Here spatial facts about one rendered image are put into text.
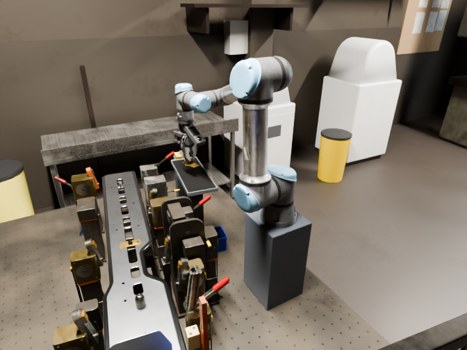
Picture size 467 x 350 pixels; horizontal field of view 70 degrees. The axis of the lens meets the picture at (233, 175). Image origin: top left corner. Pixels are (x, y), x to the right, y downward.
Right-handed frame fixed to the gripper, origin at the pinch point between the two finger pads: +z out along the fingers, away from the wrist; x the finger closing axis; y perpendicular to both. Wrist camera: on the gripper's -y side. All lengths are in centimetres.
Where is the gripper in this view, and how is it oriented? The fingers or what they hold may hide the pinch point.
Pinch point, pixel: (190, 160)
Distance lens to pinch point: 159.4
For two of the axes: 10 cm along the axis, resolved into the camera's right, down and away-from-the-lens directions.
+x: -6.9, 3.3, -6.4
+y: -7.2, -3.2, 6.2
